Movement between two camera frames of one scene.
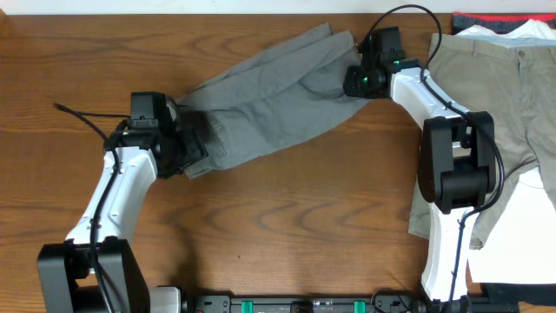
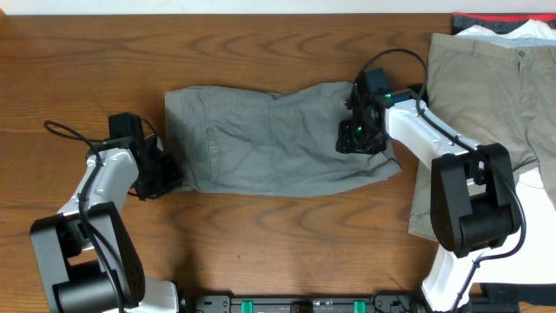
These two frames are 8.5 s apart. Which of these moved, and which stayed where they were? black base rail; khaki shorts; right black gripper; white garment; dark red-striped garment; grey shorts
Moved: grey shorts; right black gripper
Stayed: khaki shorts; black base rail; white garment; dark red-striped garment
